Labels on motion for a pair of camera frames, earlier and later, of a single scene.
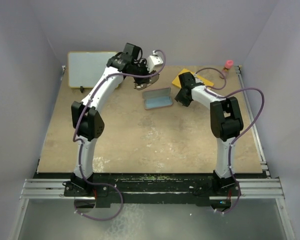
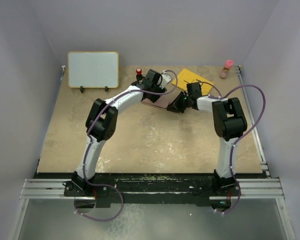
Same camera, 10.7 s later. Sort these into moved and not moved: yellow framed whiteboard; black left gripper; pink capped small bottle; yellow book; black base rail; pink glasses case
Moved: black left gripper; pink glasses case
Not moved: yellow framed whiteboard; black base rail; pink capped small bottle; yellow book
